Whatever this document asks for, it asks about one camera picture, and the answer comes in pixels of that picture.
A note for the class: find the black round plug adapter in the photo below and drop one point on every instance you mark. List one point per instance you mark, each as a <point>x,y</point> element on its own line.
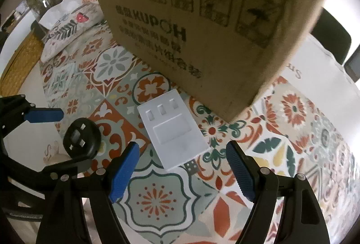
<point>90,131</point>

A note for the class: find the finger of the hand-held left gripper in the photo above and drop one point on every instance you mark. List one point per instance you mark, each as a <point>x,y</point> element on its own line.
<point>70,163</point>
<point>42,116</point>

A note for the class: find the patterned tile-print table runner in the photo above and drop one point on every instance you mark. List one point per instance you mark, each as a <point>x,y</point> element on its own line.
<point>157,204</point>

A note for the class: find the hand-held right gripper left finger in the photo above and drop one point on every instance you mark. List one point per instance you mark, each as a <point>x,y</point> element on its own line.
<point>123,173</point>

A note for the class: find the white charger block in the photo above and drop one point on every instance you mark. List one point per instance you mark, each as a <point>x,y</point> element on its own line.
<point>174,142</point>

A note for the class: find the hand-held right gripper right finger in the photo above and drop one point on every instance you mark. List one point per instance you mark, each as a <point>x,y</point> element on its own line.
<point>242,176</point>

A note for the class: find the floral fabric tissue pouch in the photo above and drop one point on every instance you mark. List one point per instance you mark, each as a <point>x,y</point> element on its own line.
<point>64,32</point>

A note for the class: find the brown cardboard box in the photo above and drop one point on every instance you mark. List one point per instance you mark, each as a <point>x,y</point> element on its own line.
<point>211,35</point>

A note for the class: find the woven straw placemat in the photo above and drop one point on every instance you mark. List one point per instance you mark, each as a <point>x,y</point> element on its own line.
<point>19,63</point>

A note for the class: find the dark upholstered dining chair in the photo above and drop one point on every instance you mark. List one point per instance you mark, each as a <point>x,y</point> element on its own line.
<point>334,35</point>

